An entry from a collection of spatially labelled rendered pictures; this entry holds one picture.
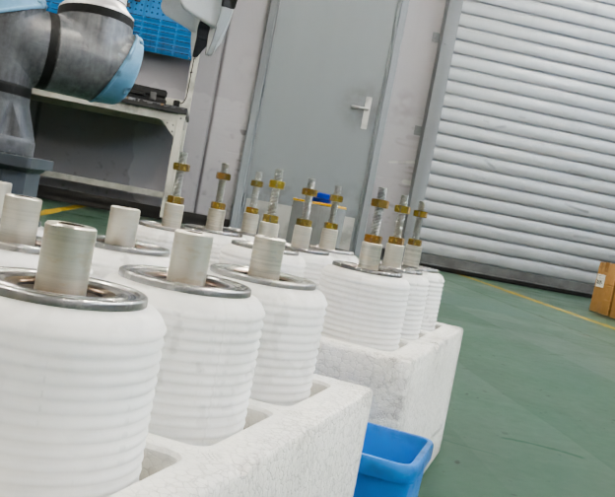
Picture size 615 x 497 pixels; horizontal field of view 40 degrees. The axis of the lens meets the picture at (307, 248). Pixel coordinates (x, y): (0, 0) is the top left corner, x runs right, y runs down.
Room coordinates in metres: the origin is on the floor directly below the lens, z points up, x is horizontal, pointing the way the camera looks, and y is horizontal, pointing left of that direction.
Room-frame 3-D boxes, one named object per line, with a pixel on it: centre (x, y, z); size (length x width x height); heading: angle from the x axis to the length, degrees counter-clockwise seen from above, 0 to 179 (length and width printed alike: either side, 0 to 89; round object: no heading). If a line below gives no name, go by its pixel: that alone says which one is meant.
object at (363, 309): (0.88, -0.07, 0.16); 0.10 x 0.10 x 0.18
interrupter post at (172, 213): (0.95, 0.16, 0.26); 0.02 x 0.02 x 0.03
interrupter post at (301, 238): (1.03, 0.01, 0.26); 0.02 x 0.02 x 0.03
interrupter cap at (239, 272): (0.58, 0.03, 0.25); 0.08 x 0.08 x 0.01
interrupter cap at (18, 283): (0.36, 0.10, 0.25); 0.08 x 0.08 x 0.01
